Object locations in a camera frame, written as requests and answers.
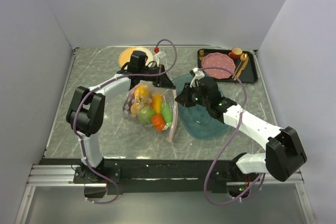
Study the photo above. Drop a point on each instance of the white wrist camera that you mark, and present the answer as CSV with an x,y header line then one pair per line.
x,y
197,76
158,55

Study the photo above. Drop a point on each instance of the green bitter gourd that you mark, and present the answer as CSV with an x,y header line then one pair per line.
x,y
167,114

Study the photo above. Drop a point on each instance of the black base frame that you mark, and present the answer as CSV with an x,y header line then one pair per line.
x,y
158,176

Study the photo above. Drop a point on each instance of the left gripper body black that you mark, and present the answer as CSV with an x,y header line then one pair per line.
x,y
146,71

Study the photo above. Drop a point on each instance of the cream and orange plate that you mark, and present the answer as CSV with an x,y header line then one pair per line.
x,y
125,56

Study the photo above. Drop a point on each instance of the gold spoon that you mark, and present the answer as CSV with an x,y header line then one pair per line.
x,y
244,59

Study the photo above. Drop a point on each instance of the green apple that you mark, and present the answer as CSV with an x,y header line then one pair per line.
x,y
146,114

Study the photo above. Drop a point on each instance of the orange cup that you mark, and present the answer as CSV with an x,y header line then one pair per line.
x,y
235,53

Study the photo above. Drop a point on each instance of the orange pumpkin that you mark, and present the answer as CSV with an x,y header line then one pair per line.
x,y
158,122

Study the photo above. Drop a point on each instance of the gold fork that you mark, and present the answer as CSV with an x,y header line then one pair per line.
x,y
201,55

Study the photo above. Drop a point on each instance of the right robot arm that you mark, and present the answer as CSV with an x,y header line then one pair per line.
x,y
283,152

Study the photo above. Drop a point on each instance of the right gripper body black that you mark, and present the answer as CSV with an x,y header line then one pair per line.
x,y
195,98

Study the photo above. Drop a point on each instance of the aluminium rail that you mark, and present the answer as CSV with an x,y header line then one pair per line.
x,y
63,175

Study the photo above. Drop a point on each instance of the clear pink-dotted zip bag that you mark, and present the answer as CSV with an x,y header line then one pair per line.
x,y
169,96

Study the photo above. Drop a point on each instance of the purple eggplant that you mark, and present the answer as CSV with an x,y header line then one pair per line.
x,y
126,109

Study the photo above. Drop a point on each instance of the orange fruit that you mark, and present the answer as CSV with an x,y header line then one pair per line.
x,y
135,108

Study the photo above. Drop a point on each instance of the pink polka dot plate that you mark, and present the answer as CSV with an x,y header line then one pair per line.
x,y
218,65

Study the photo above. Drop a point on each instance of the teal transparent food tray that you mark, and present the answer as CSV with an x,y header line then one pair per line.
x,y
199,124

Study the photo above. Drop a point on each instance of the black rectangular tray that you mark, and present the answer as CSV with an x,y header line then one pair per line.
x,y
248,75

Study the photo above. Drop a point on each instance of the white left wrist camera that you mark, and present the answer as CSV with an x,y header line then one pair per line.
x,y
158,55

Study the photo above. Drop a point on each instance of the orange mango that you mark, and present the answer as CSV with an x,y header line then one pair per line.
x,y
157,100

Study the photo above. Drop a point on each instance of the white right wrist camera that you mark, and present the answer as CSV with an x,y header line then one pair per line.
x,y
197,76

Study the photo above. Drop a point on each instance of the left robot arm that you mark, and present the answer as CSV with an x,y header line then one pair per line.
x,y
86,110

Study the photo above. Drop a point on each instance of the yellow bell pepper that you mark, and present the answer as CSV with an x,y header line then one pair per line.
x,y
142,94

